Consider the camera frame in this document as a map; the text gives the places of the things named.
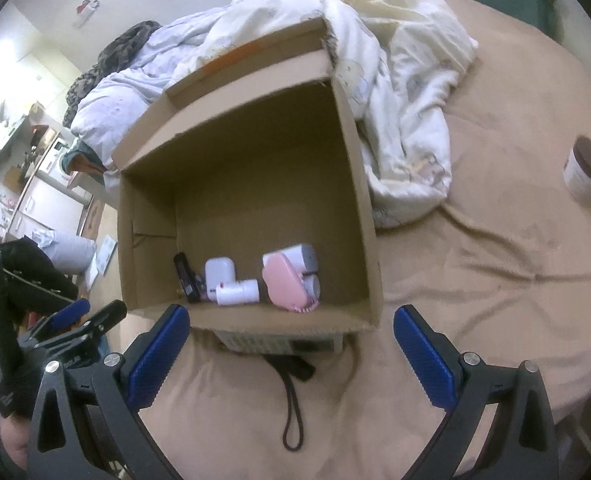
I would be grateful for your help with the teal orange pillow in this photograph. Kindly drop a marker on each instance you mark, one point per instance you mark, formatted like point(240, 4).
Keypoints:
point(75, 157)

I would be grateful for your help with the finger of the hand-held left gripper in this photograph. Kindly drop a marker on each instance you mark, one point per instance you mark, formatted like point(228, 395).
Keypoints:
point(100, 320)
point(70, 312)

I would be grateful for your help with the grey pouf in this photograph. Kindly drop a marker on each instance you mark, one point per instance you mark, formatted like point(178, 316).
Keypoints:
point(70, 252)

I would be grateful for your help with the white jar brown lid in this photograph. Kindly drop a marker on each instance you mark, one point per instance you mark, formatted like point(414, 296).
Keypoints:
point(583, 180)

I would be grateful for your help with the beige bed sheet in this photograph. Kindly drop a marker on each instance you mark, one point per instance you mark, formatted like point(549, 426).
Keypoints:
point(475, 285)

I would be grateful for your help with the pale lavender quilt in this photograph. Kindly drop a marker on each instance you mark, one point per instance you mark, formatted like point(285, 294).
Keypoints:
point(175, 45)

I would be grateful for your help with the red white wall hook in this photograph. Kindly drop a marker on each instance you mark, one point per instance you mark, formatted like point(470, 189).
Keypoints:
point(88, 8)

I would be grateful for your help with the white ribbed device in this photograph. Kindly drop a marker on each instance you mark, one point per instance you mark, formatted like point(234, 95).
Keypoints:
point(255, 344)

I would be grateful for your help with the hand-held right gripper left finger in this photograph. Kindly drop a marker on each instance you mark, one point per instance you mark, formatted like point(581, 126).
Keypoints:
point(155, 355)

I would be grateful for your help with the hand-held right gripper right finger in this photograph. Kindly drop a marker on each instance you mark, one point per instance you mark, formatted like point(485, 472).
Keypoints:
point(425, 360)

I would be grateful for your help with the book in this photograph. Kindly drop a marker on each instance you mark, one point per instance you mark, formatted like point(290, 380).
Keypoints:
point(103, 255)

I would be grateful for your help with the cream white duvet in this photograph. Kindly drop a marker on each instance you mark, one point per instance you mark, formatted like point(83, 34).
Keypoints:
point(405, 110)

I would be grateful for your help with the small white bottle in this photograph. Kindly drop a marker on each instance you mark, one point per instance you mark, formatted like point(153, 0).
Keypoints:
point(240, 291)

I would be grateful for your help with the grey fuzzy blanket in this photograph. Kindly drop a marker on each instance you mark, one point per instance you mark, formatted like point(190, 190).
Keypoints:
point(105, 60)

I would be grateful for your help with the cardboard box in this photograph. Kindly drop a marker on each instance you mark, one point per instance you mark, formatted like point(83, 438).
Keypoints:
point(255, 160)

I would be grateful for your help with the pink handheld fan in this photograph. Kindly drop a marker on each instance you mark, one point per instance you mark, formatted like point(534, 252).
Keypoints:
point(283, 280)

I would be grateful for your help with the black lighter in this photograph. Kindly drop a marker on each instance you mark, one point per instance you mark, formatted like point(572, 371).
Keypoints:
point(185, 275)

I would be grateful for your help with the white cabinet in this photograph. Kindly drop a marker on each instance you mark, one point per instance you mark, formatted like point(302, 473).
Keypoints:
point(45, 205)

